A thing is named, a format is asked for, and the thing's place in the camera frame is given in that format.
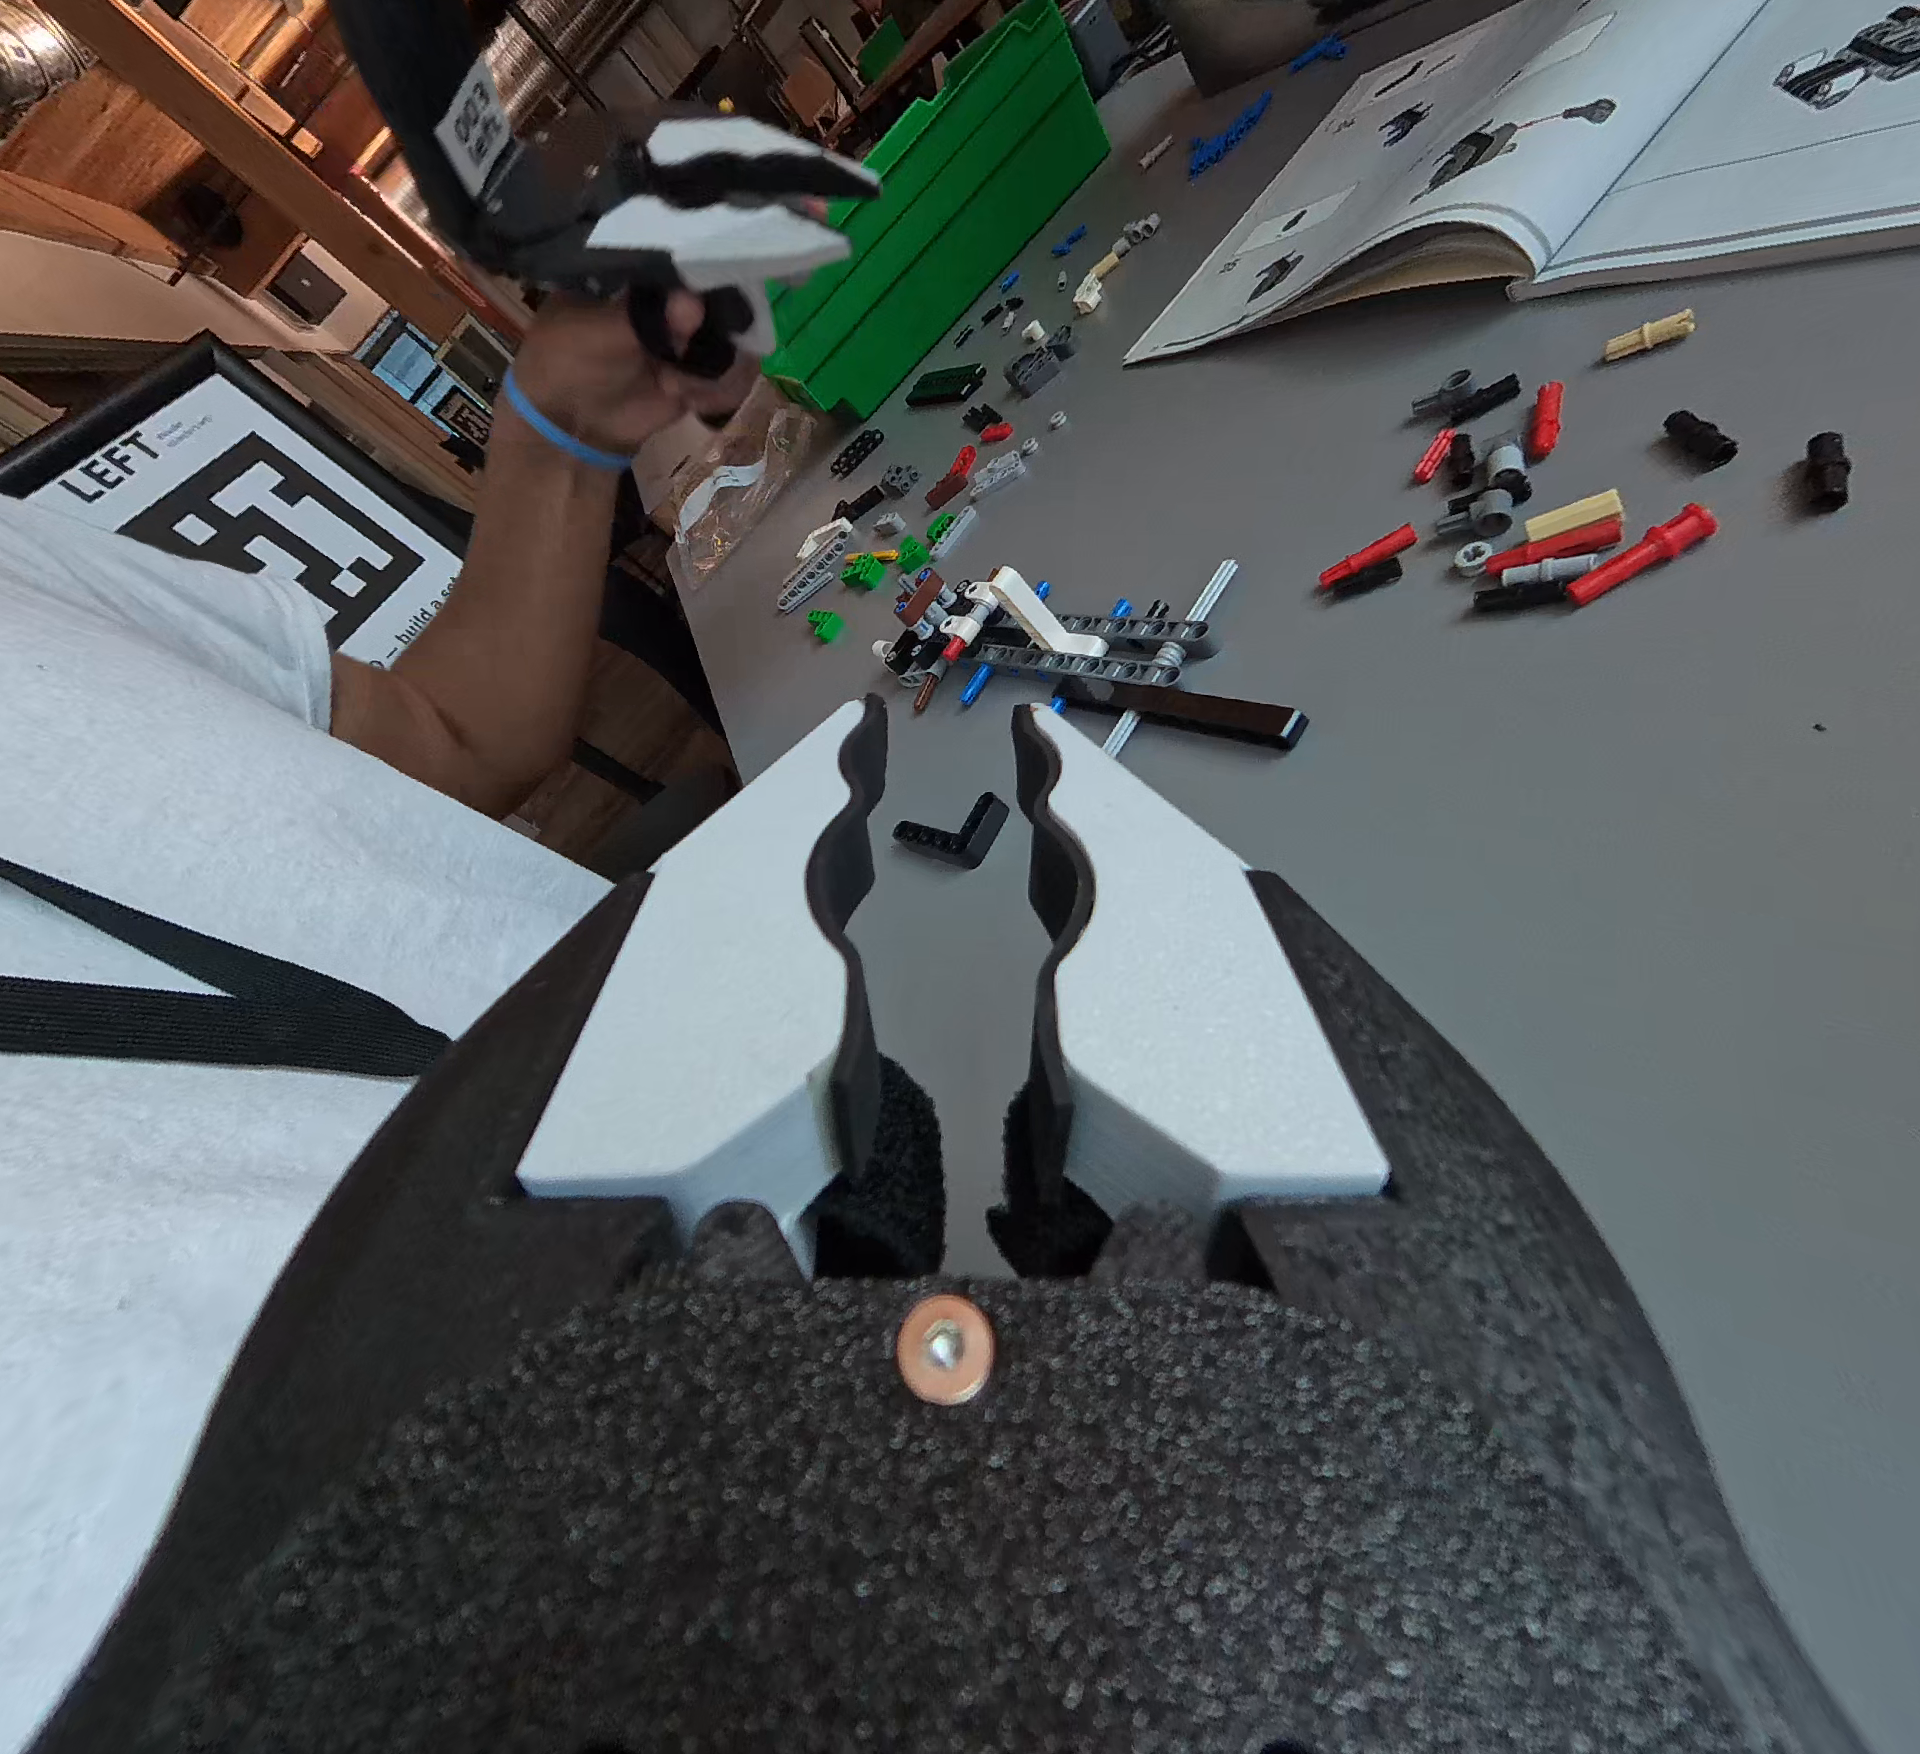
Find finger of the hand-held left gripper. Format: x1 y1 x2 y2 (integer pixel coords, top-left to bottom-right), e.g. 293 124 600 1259
580 194 857 290
639 116 885 211

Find toy brick model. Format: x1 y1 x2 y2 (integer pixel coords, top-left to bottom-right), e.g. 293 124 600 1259
872 560 1239 757

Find scattered small mixed toy bricks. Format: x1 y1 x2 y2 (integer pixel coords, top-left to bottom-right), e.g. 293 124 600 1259
770 26 1352 651

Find heap of red black bricks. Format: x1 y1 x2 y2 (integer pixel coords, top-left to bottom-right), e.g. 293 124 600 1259
1315 305 1855 618

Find blue wristband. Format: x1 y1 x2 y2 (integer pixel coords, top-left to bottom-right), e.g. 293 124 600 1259
498 368 637 473

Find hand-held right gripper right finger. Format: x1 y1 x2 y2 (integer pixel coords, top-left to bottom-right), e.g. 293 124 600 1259
988 701 1389 1279

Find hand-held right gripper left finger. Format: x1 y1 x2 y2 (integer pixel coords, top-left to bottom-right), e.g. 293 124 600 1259
515 699 889 1279

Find black angled toy brick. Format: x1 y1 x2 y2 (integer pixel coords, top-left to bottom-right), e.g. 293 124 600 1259
893 789 1007 870

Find green plastic bin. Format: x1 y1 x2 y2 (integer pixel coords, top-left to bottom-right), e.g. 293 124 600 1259
759 0 1114 425

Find black framed tag sign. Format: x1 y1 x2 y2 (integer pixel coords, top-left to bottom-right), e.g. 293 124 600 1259
0 336 485 677

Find person's left hand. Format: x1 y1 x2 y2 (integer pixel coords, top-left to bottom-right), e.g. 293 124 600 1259
505 280 760 468

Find person's white shirt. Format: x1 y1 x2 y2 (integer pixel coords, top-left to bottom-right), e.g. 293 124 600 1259
0 491 616 1748

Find black shoulder strap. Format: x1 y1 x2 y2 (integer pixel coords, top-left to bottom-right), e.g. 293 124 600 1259
0 862 455 1081

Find open instruction booklet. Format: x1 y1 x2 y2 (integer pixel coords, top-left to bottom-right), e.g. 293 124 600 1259
1126 0 1920 370

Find clear plastic bag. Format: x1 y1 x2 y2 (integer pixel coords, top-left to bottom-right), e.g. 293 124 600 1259
660 405 821 592

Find long black toy beam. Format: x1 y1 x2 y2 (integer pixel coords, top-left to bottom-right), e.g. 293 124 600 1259
1049 682 1312 754

